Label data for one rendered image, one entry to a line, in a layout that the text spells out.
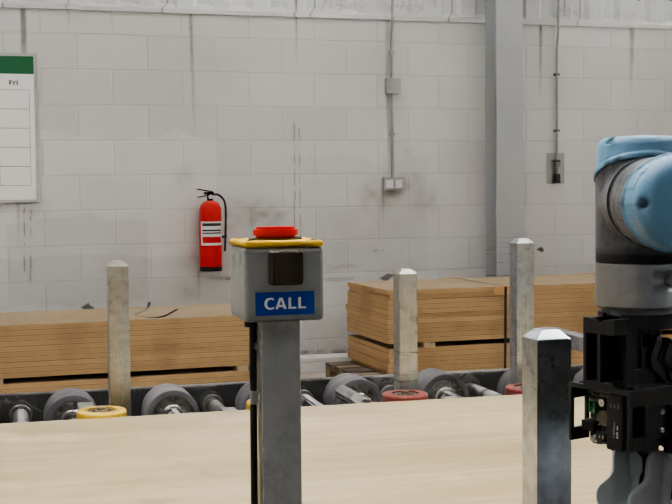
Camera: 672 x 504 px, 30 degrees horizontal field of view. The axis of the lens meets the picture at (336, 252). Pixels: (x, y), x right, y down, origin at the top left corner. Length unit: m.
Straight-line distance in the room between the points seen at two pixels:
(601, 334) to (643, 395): 0.06
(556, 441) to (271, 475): 0.27
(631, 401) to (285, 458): 0.30
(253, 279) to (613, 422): 0.33
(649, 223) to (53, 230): 7.34
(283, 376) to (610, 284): 0.30
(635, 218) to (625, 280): 0.12
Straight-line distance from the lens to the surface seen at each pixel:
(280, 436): 1.11
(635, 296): 1.10
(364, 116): 8.64
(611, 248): 1.11
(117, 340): 2.18
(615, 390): 1.10
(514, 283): 2.37
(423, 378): 2.79
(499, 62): 8.82
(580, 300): 7.84
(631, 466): 1.18
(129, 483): 1.60
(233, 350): 7.13
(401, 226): 8.71
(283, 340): 1.10
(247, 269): 1.07
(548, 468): 1.20
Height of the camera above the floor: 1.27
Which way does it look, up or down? 3 degrees down
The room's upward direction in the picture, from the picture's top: 1 degrees counter-clockwise
